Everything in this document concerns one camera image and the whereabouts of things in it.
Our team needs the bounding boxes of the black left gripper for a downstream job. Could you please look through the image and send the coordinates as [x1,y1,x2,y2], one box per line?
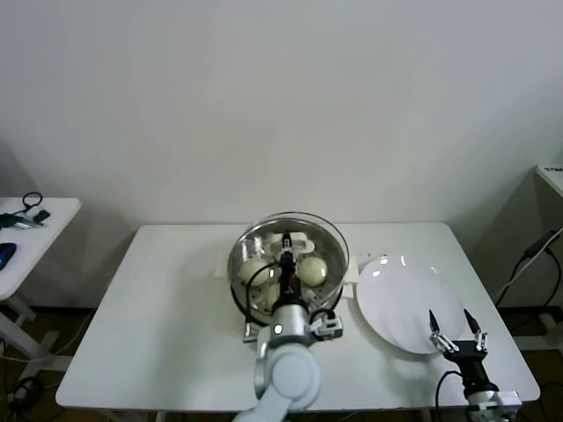
[275,230,305,309]

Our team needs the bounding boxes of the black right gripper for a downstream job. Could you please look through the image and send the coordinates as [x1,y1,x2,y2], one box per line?
[428,307,501,397]

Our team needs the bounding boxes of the glass lid with cream handle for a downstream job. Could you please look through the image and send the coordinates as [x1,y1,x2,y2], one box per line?
[227,211,352,311]

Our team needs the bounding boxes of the white steamed baozi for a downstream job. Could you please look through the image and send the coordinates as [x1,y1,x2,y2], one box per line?
[298,257,329,287]
[238,258,271,283]
[261,283,283,305]

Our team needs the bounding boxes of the perforated steel steamer basket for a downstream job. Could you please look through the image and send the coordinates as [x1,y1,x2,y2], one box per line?
[227,219,348,323]

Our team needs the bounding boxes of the white round plate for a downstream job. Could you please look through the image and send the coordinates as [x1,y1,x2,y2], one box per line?
[355,254,466,355]

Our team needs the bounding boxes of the black power adapter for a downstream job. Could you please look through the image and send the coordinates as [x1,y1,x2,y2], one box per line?
[522,228,558,261]

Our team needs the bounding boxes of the blue computer mouse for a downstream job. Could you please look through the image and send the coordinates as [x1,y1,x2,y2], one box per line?
[0,242,18,271]

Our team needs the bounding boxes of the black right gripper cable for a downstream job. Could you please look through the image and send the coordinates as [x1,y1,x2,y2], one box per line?
[435,370,464,422]

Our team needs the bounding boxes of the white power cable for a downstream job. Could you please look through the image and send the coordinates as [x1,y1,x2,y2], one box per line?
[493,258,529,307]

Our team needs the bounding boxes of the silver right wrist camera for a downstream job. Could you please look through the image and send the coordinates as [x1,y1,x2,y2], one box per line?
[486,389,524,412]

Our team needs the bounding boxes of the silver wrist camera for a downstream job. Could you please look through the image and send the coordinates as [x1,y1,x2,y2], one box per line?
[486,389,524,412]
[307,309,345,340]

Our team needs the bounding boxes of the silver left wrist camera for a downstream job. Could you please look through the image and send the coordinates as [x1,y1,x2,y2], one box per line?
[307,309,345,340]

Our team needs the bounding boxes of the black power cable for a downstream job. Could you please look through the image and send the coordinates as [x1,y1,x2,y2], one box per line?
[495,248,563,309]

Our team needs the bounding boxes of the yellowish floor cable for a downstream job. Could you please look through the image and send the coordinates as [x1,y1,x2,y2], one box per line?
[0,307,96,364]

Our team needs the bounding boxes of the green handled tool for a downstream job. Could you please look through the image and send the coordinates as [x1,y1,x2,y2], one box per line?
[0,212,48,231]

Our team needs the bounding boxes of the black floor cable bundle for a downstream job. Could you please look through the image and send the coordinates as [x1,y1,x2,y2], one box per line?
[5,375,46,404]

